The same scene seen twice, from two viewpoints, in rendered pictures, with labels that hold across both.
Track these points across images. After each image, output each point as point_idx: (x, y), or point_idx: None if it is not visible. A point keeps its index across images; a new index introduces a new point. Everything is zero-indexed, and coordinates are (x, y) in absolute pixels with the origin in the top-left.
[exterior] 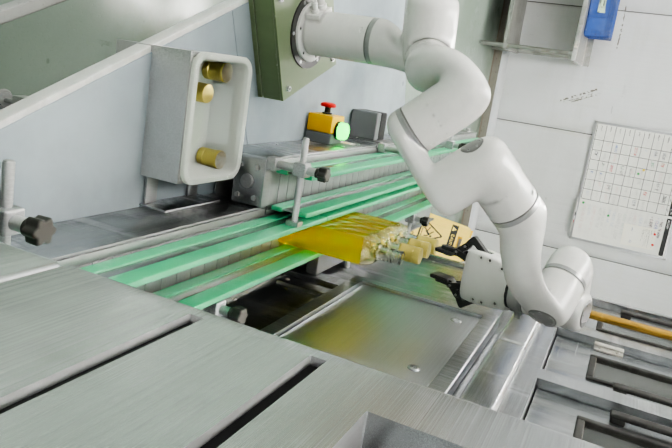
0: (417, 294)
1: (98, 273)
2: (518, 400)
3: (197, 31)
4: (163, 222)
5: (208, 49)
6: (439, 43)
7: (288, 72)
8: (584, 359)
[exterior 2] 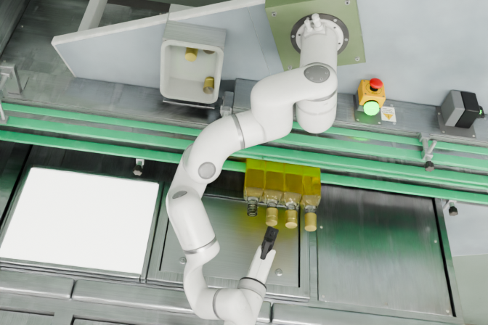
0: (304, 241)
1: (71, 118)
2: (196, 323)
3: (208, 16)
4: (144, 107)
5: (221, 26)
6: (242, 122)
7: (290, 57)
8: None
